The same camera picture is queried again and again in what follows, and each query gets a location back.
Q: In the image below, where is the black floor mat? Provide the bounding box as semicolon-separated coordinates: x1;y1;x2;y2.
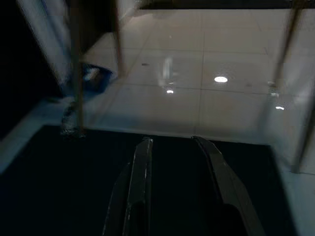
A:
0;124;298;236

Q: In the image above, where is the brown wooden furniture leg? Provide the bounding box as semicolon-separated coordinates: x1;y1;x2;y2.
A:
274;0;305;88
70;0;86;136
111;0;126;77

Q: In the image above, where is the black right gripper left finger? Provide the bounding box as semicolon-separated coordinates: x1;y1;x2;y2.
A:
102;137;154;236

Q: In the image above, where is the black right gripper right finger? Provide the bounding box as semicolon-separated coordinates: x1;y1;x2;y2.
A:
192;136;266;236

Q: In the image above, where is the blue plastic object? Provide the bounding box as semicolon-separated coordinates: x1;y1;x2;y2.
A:
81;62;114;96

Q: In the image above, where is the dark wooden table top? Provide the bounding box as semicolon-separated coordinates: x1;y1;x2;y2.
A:
136;0;315;11

